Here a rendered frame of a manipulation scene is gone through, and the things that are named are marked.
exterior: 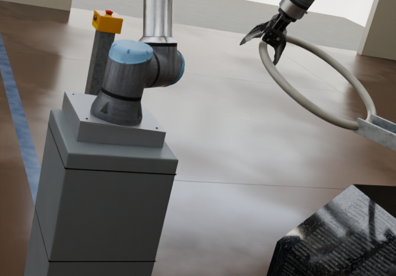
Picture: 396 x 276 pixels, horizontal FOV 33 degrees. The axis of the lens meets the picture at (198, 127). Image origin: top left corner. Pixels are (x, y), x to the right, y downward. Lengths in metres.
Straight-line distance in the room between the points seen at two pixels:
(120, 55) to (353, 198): 0.98
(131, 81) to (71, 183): 0.41
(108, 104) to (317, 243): 0.89
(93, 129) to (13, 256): 1.08
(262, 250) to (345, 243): 1.39
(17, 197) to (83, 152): 1.50
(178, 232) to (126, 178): 1.37
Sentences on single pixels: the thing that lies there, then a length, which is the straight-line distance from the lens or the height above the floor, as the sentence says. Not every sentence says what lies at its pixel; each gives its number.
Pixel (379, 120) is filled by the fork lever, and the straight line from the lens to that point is 2.33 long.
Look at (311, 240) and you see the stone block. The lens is 2.42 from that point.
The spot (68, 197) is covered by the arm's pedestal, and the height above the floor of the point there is 0.68.
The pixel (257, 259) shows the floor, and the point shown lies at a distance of 3.61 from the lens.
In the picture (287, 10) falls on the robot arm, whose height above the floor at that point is 1.45.
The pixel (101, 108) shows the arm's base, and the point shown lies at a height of 0.96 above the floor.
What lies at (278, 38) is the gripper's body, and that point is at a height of 1.35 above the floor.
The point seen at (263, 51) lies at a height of 1.29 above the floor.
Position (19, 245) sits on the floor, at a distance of 3.30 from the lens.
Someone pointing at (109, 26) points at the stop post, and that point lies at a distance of 3.27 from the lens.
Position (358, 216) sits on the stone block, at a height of 0.81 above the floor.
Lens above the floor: 1.75
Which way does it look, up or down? 19 degrees down
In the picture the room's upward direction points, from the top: 14 degrees clockwise
